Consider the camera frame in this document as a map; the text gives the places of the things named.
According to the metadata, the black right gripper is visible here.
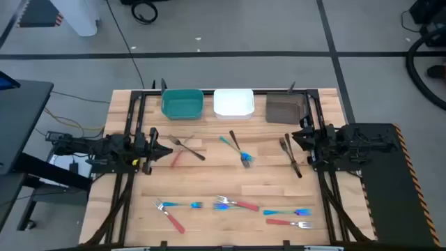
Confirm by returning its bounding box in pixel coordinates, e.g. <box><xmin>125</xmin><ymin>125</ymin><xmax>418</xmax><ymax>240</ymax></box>
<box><xmin>291</xmin><ymin>120</ymin><xmax>337</xmax><ymax>165</ymax></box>

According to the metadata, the long black floor cable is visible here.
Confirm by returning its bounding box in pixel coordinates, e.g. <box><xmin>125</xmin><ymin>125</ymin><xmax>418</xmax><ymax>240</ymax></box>
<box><xmin>104</xmin><ymin>0</ymin><xmax>146</xmax><ymax>90</ymax></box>

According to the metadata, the black side desk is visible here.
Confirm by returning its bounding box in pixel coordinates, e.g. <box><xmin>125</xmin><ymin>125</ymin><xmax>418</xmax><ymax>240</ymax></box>
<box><xmin>0</xmin><ymin>79</ymin><xmax>93</xmax><ymax>231</ymax></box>

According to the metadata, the black aluminium table frame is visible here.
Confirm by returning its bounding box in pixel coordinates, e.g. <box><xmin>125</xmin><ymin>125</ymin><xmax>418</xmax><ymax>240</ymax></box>
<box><xmin>82</xmin><ymin>79</ymin><xmax>377</xmax><ymax>251</ymax></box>

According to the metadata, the black power adapter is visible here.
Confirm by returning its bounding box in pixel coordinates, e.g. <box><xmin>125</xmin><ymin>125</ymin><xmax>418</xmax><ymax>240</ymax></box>
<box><xmin>45</xmin><ymin>130</ymin><xmax>70</xmax><ymax>144</ymax></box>

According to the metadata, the yellow floor cable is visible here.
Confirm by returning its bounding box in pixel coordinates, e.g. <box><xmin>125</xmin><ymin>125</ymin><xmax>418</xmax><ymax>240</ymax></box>
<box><xmin>43</xmin><ymin>107</ymin><xmax>105</xmax><ymax>132</ymax></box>

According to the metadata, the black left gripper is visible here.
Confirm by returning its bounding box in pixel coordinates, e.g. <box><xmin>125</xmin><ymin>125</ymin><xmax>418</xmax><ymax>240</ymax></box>
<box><xmin>134</xmin><ymin>127</ymin><xmax>174</xmax><ymax>175</ymax></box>

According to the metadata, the dark metal fork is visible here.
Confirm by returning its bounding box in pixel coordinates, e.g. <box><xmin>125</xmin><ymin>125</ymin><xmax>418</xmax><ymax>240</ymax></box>
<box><xmin>278</xmin><ymin>137</ymin><xmax>303</xmax><ymax>179</ymax></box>
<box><xmin>229</xmin><ymin>130</ymin><xmax>252</xmax><ymax>169</ymax></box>
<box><xmin>284</xmin><ymin>132</ymin><xmax>301</xmax><ymax>175</ymax></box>
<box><xmin>168</xmin><ymin>135</ymin><xmax>206</xmax><ymax>162</ymax></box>

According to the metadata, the white flat box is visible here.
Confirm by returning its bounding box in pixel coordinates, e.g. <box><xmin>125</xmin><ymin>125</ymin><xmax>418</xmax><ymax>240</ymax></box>
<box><xmin>48</xmin><ymin>152</ymin><xmax>93</xmax><ymax>186</ymax></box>

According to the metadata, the thin black desk cable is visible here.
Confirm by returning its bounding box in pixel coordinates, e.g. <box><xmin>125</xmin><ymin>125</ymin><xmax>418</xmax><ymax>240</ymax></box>
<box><xmin>51</xmin><ymin>91</ymin><xmax>111</xmax><ymax>105</ymax></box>

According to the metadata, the white plastic bin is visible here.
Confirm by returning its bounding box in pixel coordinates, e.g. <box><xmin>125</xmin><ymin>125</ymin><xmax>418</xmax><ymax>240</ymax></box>
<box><xmin>213</xmin><ymin>88</ymin><xmax>255</xmax><ymax>121</ymax></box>

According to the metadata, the thick black hose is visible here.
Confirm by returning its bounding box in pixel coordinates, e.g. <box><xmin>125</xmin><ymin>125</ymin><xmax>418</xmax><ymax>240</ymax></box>
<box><xmin>405</xmin><ymin>26</ymin><xmax>446</xmax><ymax>112</ymax></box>

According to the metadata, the white frame end cap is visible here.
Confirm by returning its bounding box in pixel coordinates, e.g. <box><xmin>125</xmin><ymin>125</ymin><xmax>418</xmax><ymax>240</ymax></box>
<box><xmin>304</xmin><ymin>245</ymin><xmax>345</xmax><ymax>251</ymax></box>
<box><xmin>110</xmin><ymin>245</ymin><xmax>151</xmax><ymax>251</ymax></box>

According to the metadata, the grey plastic bin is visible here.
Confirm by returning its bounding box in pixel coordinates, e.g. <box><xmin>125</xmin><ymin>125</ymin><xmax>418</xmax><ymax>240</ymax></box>
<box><xmin>265</xmin><ymin>92</ymin><xmax>307</xmax><ymax>126</ymax></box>

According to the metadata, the small black hazard-edged mat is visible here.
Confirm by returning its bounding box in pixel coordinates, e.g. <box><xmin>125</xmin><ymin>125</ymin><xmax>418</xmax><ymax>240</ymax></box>
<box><xmin>15</xmin><ymin>0</ymin><xmax>65</xmax><ymax>29</ymax></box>

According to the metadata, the person's shoe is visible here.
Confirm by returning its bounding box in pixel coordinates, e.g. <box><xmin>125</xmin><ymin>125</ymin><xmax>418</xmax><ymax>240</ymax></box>
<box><xmin>426</xmin><ymin>64</ymin><xmax>446</xmax><ymax>79</ymax></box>

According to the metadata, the teal plastic bin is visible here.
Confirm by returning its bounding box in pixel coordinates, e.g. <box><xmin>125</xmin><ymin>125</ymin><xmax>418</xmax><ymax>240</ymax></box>
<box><xmin>160</xmin><ymin>89</ymin><xmax>205</xmax><ymax>121</ymax></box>

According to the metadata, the laptop with blue screen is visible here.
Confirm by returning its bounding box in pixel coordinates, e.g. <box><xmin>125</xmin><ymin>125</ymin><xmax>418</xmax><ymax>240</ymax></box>
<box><xmin>0</xmin><ymin>70</ymin><xmax>21</xmax><ymax>91</ymax></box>

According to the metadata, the coiled black cable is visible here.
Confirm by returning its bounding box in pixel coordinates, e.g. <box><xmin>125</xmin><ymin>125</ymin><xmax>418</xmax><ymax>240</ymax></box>
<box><xmin>130</xmin><ymin>0</ymin><xmax>159</xmax><ymax>26</ymax></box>

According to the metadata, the iridescent rainbow fork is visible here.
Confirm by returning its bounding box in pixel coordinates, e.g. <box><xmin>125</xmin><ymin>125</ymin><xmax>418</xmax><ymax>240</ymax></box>
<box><xmin>219</xmin><ymin>136</ymin><xmax>254</xmax><ymax>162</ymax></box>
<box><xmin>213</xmin><ymin>203</ymin><xmax>261</xmax><ymax>212</ymax></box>
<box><xmin>262</xmin><ymin>208</ymin><xmax>312</xmax><ymax>218</ymax></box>
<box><xmin>161</xmin><ymin>201</ymin><xmax>204</xmax><ymax>210</ymax></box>

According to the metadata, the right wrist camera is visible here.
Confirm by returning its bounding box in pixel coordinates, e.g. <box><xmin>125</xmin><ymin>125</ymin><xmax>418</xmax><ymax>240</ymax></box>
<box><xmin>322</xmin><ymin>130</ymin><xmax>337</xmax><ymax>154</ymax></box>

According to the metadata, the white machine column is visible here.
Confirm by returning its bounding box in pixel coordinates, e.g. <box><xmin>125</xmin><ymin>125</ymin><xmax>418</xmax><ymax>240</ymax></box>
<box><xmin>49</xmin><ymin>0</ymin><xmax>101</xmax><ymax>38</ymax></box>

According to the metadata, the large black hazard-edged platform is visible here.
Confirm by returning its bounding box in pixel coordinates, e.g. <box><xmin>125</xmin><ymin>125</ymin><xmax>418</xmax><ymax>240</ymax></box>
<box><xmin>348</xmin><ymin>122</ymin><xmax>443</xmax><ymax>248</ymax></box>

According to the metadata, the black equipment case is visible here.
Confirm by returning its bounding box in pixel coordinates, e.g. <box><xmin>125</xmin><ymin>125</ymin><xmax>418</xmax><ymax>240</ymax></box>
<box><xmin>408</xmin><ymin>0</ymin><xmax>446</xmax><ymax>48</ymax></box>

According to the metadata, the red handled silver fork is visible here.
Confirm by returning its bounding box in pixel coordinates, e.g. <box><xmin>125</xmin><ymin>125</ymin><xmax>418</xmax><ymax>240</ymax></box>
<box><xmin>266</xmin><ymin>218</ymin><xmax>314</xmax><ymax>230</ymax></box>
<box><xmin>170</xmin><ymin>135</ymin><xmax>195</xmax><ymax>169</ymax></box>
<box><xmin>215</xmin><ymin>195</ymin><xmax>261</xmax><ymax>212</ymax></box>
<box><xmin>152</xmin><ymin>198</ymin><xmax>186</xmax><ymax>234</ymax></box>

